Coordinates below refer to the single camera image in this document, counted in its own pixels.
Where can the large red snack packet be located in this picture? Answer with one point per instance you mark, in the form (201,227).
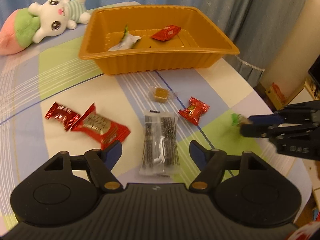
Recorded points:
(100,128)

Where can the white green snack pouch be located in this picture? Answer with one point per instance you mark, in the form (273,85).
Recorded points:
(128,41)

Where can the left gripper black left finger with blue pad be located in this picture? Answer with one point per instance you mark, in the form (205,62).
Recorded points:
(98,165)

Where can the red snack in basket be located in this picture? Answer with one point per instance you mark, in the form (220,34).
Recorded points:
(166,33)

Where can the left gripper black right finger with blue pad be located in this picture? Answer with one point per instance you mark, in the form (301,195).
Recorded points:
(212,165)

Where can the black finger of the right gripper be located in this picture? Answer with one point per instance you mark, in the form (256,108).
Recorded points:
(258,131)

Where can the red twisted candy wrapper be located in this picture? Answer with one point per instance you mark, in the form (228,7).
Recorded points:
(63,114)

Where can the green candy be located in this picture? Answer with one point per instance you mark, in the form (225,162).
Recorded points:
(239,120)

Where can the checkered tablecloth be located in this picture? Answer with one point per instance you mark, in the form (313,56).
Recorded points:
(51,71)

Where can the small red candy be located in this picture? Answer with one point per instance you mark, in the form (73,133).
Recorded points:
(194,111)

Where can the clear wrapped brown candy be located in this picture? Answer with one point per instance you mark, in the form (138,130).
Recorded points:
(160,95)

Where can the pink green bunny plush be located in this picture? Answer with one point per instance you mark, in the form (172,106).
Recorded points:
(32,24)

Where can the black clear snack packet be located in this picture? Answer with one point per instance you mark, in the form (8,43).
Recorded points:
(160,154)

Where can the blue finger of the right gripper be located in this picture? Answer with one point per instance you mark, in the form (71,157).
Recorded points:
(266,120)

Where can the orange plastic basket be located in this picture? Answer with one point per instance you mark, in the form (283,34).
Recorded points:
(144,38)

